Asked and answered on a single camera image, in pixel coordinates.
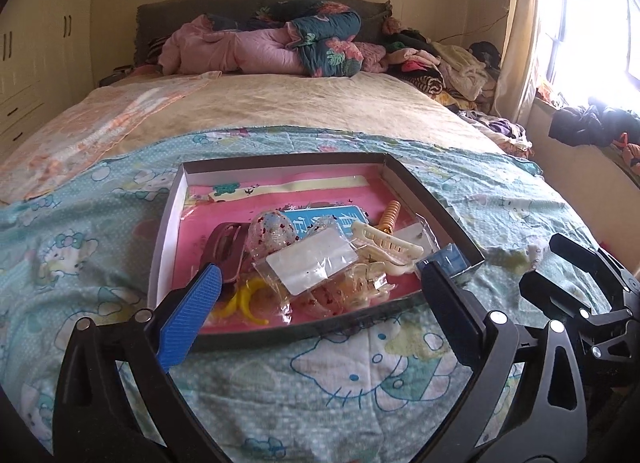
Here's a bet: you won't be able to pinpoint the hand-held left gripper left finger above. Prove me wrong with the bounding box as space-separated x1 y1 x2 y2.
52 263 236 463

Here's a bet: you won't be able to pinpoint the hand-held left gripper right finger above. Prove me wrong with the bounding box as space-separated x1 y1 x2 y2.
415 259 588 463

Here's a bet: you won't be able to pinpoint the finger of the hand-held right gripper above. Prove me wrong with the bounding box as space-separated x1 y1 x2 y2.
549 233 636 301
519 270 631 334

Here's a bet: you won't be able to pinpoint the bag of curved yellow clips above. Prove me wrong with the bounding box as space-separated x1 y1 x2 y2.
210 275 293 326

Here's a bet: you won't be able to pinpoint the blue box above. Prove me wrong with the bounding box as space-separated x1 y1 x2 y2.
417 244 473 279

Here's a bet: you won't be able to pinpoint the dark red hair claw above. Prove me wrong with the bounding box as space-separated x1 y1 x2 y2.
197 222 248 289

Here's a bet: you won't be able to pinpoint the bag of round yellow clips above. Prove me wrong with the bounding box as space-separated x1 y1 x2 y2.
345 260 396 304

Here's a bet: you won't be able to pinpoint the cream hair claw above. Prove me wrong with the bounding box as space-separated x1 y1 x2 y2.
350 220 426 276

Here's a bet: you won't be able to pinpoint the orange hair claw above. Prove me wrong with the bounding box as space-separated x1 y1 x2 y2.
376 200 403 236

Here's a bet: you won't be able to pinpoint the shallow dark cardboard box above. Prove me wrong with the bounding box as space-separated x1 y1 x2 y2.
147 152 486 351

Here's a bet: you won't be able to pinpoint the white card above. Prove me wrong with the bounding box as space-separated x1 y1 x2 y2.
252 229 361 296

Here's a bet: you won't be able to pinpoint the small clear plastic bag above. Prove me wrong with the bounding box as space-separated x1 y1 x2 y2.
395 220 441 256

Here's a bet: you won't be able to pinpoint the dotted sheer fabric bow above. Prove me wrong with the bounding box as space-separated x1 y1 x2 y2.
247 209 361 319

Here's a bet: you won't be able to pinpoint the orange patterned cloth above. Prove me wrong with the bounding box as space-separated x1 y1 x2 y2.
612 132 640 171

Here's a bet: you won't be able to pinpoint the dark clothes on sill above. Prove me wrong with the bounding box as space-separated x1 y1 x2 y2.
547 97 640 148

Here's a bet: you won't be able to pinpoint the cartoon cat print blanket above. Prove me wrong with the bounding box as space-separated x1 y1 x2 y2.
0 125 616 463

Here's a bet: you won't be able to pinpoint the peach patterned sheet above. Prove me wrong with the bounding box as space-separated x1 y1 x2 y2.
0 72 223 206

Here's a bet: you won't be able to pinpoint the cream curtain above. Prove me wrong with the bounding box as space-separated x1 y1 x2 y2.
495 0 541 124

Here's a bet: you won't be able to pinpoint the beige bedspread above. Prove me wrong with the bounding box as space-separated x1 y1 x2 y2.
105 70 506 164

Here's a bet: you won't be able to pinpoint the pile of clothes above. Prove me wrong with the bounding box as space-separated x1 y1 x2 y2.
360 18 533 158

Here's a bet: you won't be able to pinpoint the window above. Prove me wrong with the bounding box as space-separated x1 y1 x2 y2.
535 0 640 114

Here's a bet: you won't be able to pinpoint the pink quilt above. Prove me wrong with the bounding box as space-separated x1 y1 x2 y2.
157 14 308 76

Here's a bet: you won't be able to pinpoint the dark floral quilt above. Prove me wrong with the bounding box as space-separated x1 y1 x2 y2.
205 0 366 78

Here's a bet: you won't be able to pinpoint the cream wardrobe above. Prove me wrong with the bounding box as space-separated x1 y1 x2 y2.
0 0 101 154

